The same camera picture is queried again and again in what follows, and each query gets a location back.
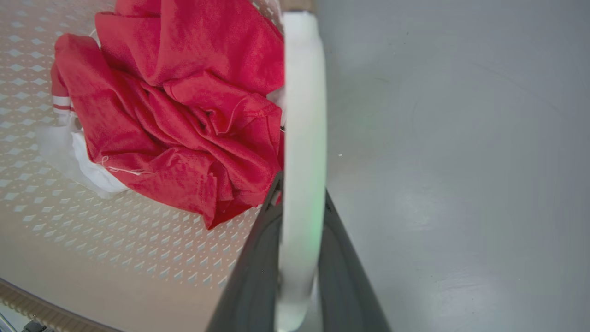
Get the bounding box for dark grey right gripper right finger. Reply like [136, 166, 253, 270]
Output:
[317, 190, 391, 332]

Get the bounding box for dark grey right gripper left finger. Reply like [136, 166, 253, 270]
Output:
[206, 171, 284, 332]

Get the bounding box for white perforated laundry basket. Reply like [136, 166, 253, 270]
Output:
[0, 0, 328, 332]

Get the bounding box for red garment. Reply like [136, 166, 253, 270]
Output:
[51, 0, 285, 230]

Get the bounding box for white garment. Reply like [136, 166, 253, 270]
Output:
[36, 121, 130, 200]

